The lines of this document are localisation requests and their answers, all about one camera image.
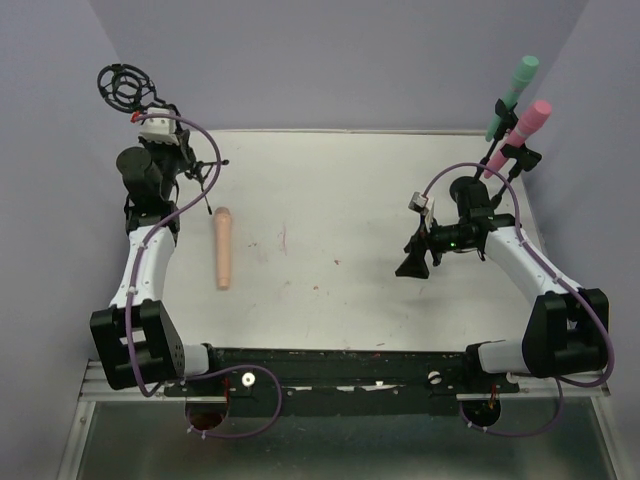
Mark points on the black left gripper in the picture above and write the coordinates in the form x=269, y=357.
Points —
x=185, y=151

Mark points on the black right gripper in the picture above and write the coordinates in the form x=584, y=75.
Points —
x=427, y=240

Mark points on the beige toy microphone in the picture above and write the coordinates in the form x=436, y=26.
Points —
x=223, y=247

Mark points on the black tripod shock-mount stand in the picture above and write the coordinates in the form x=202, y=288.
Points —
x=129, y=90

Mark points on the black round-base clamp stand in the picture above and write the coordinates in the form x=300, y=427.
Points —
x=525, y=160

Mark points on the pink toy microphone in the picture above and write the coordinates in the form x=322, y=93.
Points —
x=531, y=120

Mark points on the mint green toy microphone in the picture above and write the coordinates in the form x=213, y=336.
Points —
x=520, y=79

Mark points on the black round-base clip mic stand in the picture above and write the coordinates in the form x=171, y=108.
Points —
x=507, y=119

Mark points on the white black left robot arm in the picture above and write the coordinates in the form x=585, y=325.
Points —
x=136, y=340

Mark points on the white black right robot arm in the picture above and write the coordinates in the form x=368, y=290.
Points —
x=563, y=333

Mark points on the black robot base mounting bar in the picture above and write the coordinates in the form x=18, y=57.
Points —
x=315, y=383

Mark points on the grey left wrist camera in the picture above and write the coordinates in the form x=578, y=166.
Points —
x=159, y=130

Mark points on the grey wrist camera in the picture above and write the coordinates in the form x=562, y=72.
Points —
x=424, y=206
x=159, y=130

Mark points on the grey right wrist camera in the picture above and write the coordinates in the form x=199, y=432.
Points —
x=424, y=206

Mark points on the aluminium extrusion rail frame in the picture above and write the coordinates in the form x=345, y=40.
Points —
x=319, y=221

